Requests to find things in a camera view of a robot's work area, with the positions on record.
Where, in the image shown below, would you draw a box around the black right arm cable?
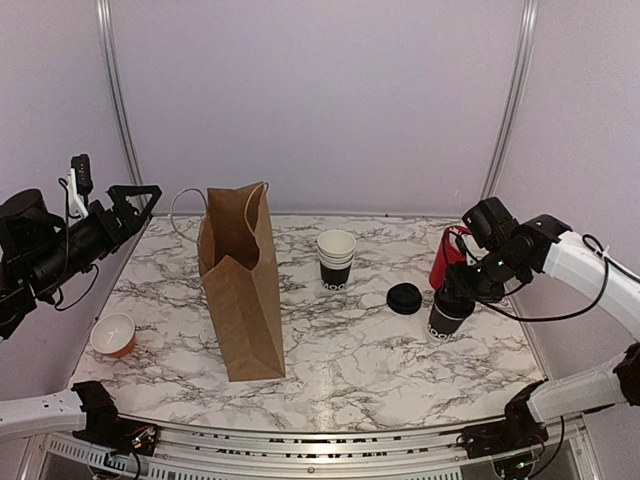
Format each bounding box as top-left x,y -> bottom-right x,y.
444,227 -> 631,322

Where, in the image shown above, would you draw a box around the brown paper bag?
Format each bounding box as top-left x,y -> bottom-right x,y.
178,182 -> 286,382

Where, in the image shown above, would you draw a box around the stack of black paper cups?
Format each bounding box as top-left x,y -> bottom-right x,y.
316,229 -> 357,291

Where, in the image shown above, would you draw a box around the stack of black cup lids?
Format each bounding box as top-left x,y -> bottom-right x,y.
386,282 -> 423,315

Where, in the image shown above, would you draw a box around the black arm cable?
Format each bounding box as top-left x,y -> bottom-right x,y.
49,179 -> 101,312
444,227 -> 631,322

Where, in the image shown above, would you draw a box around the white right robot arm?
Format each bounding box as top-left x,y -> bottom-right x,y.
428,197 -> 639,448

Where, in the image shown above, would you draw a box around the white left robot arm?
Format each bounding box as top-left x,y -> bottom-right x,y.
1,154 -> 162,448

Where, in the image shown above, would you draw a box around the orange paper bowl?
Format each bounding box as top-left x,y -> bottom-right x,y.
89,313 -> 136,358

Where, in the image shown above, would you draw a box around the red ribbed metal bucket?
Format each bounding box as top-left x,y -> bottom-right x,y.
429,225 -> 471,291

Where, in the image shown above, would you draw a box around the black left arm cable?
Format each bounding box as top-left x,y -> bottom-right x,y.
49,179 -> 101,312

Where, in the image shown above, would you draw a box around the aluminium right corner post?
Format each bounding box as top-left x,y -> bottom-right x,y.
480,0 -> 539,199

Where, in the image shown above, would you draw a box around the aluminium front rail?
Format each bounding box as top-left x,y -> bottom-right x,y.
21,416 -> 602,479

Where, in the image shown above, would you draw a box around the single black paper cup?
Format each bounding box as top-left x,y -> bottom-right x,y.
427,289 -> 475,340

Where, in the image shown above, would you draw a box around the aluminium corner post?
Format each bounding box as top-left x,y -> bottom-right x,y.
95,0 -> 143,185
480,0 -> 539,199

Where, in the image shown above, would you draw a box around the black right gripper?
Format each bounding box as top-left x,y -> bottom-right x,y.
440,245 -> 526,302

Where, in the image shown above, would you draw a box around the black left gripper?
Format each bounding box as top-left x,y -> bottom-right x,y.
30,184 -> 163,295

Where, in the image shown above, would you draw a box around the aluminium left corner post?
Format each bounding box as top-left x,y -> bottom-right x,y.
95,0 -> 143,185

